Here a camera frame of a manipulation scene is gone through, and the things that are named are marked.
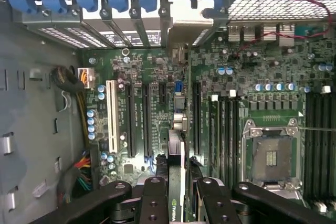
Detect silver socket cover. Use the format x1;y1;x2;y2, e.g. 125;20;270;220
249;179;305;201

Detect black RAM slot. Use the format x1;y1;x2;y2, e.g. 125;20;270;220
322;92;330;204
209;95;220;180
306;92;314;204
330;92;336;204
314;92;322;204
227;95;234;180
233;95;241;180
220;95;227;180

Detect CPU socket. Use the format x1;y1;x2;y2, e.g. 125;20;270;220
241;118;303;190

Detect long black expansion slot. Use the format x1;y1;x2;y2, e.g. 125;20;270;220
142;81;154;158
192;81;202;157
124;81;137;158

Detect white expansion slot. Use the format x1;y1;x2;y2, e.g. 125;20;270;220
105;79;118;154

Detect short black expansion slot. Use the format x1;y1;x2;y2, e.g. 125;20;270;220
158;81;168;104

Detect thin locking lever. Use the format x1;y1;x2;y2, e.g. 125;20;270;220
296;126;336;133

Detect green motherboard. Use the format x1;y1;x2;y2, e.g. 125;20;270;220
78;23;336;209

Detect white power connector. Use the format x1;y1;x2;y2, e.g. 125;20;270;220
77;67;96;90

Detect open grey PC case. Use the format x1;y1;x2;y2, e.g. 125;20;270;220
0;0;336;224

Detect rear port block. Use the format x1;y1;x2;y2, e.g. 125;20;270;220
227;23;329;49

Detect multicolour power wires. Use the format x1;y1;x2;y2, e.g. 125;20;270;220
59;150;93;204

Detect sleeved yellow power wires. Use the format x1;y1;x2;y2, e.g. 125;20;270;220
50;66;92;147

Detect thin red black wire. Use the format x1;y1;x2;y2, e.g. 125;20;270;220
237;0;334;51

